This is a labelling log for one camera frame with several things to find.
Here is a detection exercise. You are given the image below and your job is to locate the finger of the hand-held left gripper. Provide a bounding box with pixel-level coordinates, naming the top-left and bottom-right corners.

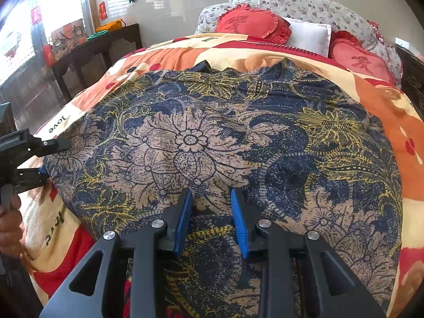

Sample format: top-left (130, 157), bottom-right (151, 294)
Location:
top-left (16, 167), bottom-right (50, 193)
top-left (31, 137), bottom-right (72, 156)

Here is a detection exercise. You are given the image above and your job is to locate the person's left hand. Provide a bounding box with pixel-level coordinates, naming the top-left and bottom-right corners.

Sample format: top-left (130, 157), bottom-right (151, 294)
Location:
top-left (0, 192), bottom-right (24, 255)

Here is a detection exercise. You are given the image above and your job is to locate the brown printed poster board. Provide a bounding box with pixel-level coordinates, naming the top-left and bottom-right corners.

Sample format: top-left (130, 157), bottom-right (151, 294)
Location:
top-left (51, 18), bottom-right (87, 55)

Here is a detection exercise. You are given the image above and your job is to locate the floral blue and tan garment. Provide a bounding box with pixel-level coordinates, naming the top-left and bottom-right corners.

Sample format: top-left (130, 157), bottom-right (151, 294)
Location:
top-left (43, 58), bottom-right (403, 318)

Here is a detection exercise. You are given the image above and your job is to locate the small-flower print quilt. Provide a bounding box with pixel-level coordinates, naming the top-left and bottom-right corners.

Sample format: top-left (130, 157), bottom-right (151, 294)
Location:
top-left (195, 0), bottom-right (403, 90)

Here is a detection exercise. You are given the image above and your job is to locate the orange red cream printed blanket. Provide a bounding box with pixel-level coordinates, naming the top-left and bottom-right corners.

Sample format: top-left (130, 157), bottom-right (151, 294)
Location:
top-left (20, 33), bottom-right (424, 318)

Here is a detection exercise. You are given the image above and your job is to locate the white pillow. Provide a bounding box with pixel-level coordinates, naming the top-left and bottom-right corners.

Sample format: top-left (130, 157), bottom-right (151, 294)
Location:
top-left (281, 16), bottom-right (332, 58)

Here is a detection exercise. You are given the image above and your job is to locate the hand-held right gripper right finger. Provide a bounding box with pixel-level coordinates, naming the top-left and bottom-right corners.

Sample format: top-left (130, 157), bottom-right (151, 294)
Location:
top-left (231, 188), bottom-right (386, 318)

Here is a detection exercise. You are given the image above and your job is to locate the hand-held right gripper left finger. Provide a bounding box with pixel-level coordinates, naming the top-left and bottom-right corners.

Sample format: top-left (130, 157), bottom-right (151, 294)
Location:
top-left (40, 188), bottom-right (194, 318)

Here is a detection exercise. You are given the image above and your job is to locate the red heart-shaped frilled pillow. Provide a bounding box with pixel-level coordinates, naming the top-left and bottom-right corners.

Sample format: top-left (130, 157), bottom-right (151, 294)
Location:
top-left (328, 30), bottom-right (398, 85)
top-left (215, 4), bottom-right (293, 45)

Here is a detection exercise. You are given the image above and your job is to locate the carved dark wooden headboard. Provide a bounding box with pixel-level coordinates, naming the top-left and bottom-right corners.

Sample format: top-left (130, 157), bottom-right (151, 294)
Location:
top-left (394, 45), bottom-right (424, 120)

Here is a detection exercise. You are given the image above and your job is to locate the dark wooden side table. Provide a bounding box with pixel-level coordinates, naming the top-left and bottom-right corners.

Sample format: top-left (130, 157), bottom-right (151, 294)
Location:
top-left (51, 23), bottom-right (144, 101)

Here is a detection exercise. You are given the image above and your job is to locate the yellow bag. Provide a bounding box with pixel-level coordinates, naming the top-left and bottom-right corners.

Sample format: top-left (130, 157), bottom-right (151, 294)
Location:
top-left (95, 19), bottom-right (128, 34)

